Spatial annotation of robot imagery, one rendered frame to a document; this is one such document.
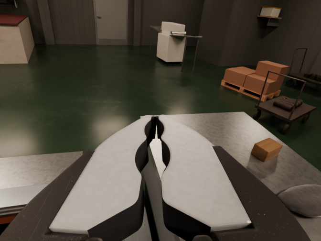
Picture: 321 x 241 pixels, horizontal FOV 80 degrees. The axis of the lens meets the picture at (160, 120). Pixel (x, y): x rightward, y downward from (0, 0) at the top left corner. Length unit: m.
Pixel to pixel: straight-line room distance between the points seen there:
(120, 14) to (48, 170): 8.24
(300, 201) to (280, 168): 0.17
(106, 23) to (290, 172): 8.54
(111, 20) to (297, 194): 8.67
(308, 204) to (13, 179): 1.19
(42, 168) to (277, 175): 1.08
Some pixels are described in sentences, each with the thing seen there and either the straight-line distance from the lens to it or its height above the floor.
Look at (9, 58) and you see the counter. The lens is 6.21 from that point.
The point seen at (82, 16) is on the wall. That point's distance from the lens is 8.82.
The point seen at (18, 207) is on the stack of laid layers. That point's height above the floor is 0.84.
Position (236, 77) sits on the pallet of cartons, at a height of 0.30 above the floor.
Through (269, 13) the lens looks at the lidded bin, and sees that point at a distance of 7.50.
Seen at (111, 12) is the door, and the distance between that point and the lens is 8.94.
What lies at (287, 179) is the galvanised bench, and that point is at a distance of 0.82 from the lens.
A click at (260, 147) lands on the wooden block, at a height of 1.10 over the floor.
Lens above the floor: 1.52
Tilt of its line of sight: 30 degrees down
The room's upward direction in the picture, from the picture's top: 6 degrees clockwise
